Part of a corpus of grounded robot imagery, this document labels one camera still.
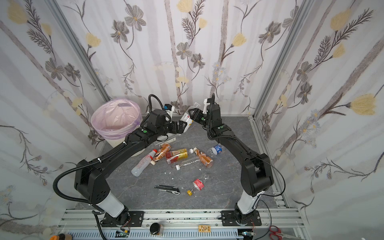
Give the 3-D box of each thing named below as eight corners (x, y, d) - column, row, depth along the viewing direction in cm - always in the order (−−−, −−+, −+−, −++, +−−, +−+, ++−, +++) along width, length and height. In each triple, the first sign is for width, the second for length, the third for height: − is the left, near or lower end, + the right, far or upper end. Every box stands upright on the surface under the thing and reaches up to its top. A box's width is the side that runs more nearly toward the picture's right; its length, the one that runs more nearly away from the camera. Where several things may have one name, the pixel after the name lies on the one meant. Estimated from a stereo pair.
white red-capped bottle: (132, 174, 90) (130, 171, 87) (152, 150, 101) (150, 146, 98) (138, 178, 89) (136, 175, 85) (157, 153, 100) (156, 149, 96)
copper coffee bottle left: (150, 163, 95) (149, 160, 91) (165, 145, 104) (164, 141, 101) (157, 167, 93) (156, 164, 90) (172, 148, 103) (171, 144, 99)
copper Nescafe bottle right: (207, 170, 93) (208, 166, 88) (190, 153, 100) (190, 149, 96) (213, 165, 95) (213, 161, 90) (196, 149, 102) (196, 145, 98)
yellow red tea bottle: (167, 164, 95) (165, 160, 90) (166, 156, 98) (164, 151, 94) (188, 160, 97) (188, 155, 92) (187, 152, 100) (186, 147, 96)
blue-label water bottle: (211, 158, 99) (211, 154, 94) (207, 152, 102) (208, 147, 97) (222, 154, 101) (223, 149, 96) (218, 148, 104) (219, 143, 99)
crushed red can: (198, 192, 84) (198, 189, 80) (193, 184, 87) (193, 181, 82) (204, 187, 86) (204, 184, 81) (198, 180, 88) (198, 177, 84)
